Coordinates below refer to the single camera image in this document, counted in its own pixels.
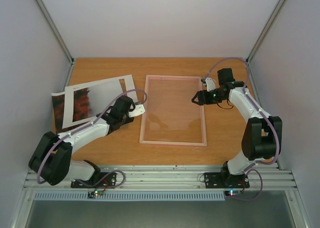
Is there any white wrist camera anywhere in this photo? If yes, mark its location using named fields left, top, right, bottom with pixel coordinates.
left=128, top=104, right=146, bottom=118
left=201, top=77, right=216, bottom=92

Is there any white mat board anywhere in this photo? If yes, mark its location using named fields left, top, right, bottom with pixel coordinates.
left=63, top=75, right=135, bottom=128

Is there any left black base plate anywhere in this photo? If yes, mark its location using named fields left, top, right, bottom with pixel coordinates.
left=70, top=172, right=117, bottom=189

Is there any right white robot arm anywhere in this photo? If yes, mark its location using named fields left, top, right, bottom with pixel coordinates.
left=191, top=68, right=283, bottom=188

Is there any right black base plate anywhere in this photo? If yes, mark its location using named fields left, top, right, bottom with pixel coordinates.
left=204, top=172, right=250, bottom=189

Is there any grey slotted cable duct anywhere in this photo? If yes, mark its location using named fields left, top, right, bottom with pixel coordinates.
left=33, top=191, right=225, bottom=202

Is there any right controller board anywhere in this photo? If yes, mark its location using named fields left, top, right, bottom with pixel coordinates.
left=224, top=190, right=242, bottom=197

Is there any right aluminium corner post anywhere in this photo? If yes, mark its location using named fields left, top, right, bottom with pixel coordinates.
left=244, top=0, right=295, bottom=64

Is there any pink picture frame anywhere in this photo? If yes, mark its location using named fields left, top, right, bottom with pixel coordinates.
left=138, top=74, right=209, bottom=147

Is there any left controller board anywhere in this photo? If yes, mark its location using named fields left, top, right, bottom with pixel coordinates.
left=87, top=191, right=104, bottom=199

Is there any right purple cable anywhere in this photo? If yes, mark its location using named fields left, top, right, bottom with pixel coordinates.
left=201, top=57, right=282, bottom=201

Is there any purple cable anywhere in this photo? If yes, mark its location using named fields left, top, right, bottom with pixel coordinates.
left=201, top=57, right=282, bottom=201
left=37, top=88, right=148, bottom=189

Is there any red forest photo print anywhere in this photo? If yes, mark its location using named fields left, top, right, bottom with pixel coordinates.
left=51, top=79, right=126, bottom=133

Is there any left aluminium corner post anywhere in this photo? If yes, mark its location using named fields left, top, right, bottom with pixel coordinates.
left=27, top=0, right=76, bottom=64

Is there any aluminium rail base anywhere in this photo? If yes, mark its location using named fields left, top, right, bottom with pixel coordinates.
left=23, top=164, right=298, bottom=191

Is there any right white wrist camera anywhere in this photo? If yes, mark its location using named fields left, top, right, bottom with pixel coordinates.
left=201, top=77, right=216, bottom=92

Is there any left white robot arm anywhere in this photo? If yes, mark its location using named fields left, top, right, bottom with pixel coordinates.
left=28, top=95, right=136, bottom=187

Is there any aluminium corner post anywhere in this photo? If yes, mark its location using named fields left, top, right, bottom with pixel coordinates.
left=244, top=0, right=295, bottom=64
left=27, top=0, right=76, bottom=64

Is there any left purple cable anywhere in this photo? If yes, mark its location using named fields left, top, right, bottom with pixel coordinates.
left=37, top=88, right=148, bottom=189

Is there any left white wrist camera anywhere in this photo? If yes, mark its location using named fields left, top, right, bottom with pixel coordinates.
left=128, top=104, right=146, bottom=118

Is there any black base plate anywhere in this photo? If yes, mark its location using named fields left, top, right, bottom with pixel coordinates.
left=204, top=172, right=250, bottom=189
left=70, top=172, right=117, bottom=189

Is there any controller board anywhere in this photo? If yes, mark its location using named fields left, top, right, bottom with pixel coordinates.
left=224, top=190, right=242, bottom=197
left=87, top=191, right=104, bottom=199

